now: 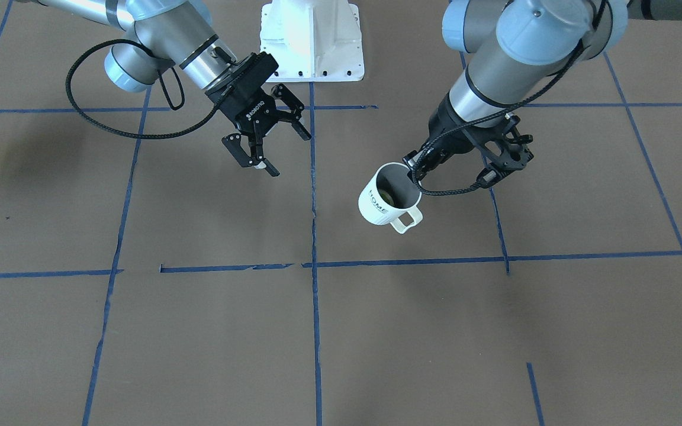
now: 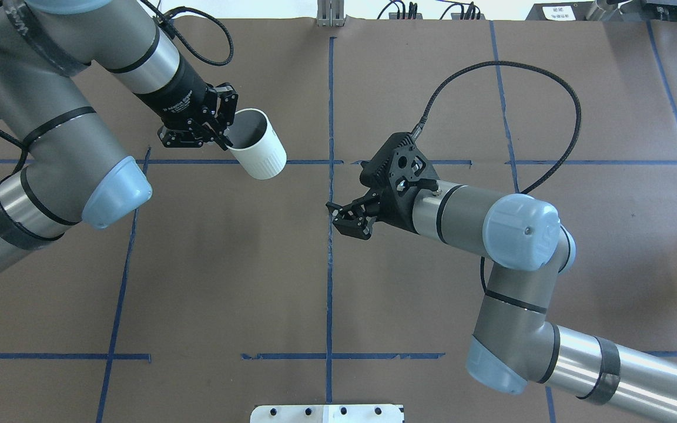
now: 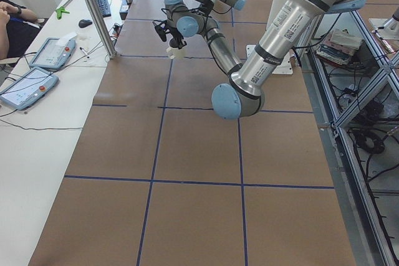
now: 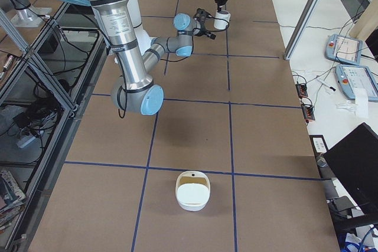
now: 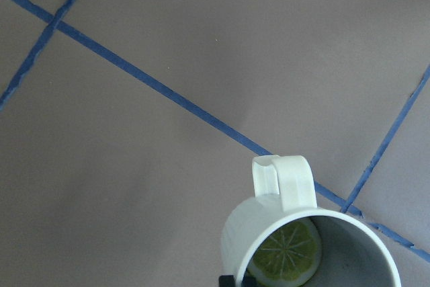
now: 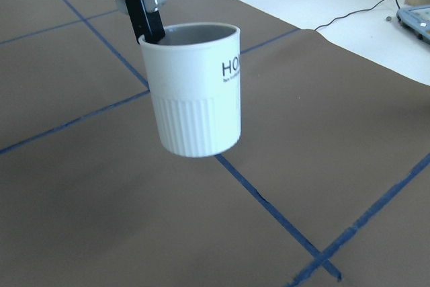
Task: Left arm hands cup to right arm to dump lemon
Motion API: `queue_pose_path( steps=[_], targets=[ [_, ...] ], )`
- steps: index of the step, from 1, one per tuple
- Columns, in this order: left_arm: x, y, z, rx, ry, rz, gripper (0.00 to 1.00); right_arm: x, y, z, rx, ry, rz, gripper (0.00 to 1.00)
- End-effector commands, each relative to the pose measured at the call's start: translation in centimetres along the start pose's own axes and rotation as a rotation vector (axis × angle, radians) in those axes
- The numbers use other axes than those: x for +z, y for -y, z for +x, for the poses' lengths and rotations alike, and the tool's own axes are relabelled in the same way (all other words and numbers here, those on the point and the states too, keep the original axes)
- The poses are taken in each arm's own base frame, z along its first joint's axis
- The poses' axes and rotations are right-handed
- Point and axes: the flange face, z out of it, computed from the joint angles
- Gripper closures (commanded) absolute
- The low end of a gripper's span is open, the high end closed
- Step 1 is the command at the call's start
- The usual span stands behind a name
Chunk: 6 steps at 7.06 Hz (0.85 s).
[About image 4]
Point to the white lidded bin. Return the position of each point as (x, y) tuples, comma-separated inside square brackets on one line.
[(192, 190)]

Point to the white paper slip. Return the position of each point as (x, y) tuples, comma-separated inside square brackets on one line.
[(361, 102)]

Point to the black marker pen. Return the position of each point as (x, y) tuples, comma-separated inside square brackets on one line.
[(326, 84)]

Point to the aluminium frame rack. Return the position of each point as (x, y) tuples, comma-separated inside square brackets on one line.
[(47, 74)]

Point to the aluminium frame post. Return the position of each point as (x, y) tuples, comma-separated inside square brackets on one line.
[(300, 28)]

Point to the upper teach pendant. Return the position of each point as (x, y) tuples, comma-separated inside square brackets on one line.
[(343, 49)]

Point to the black monitor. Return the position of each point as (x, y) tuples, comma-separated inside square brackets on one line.
[(353, 161)]

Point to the stack of magazines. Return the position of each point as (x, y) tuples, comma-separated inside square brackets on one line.
[(12, 199)]

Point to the lower teach pendant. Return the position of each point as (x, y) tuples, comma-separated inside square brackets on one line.
[(351, 77)]

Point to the upper orange black adapter box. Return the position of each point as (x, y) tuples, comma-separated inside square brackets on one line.
[(301, 89)]

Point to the teach pendant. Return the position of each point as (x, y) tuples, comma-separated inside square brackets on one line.
[(351, 77), (343, 49)]

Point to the white mug with lettering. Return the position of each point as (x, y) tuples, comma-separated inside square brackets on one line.
[(221, 20)]

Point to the white label card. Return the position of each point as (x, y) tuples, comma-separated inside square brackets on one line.
[(319, 145)]

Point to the white power strip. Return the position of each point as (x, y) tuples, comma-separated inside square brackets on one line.
[(26, 140)]

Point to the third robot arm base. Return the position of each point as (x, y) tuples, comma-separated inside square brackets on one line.
[(27, 15)]

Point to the lower orange black adapter box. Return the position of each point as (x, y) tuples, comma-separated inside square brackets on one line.
[(308, 112)]

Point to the orange black adapter box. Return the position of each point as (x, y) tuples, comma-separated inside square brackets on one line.
[(308, 112), (301, 89)]

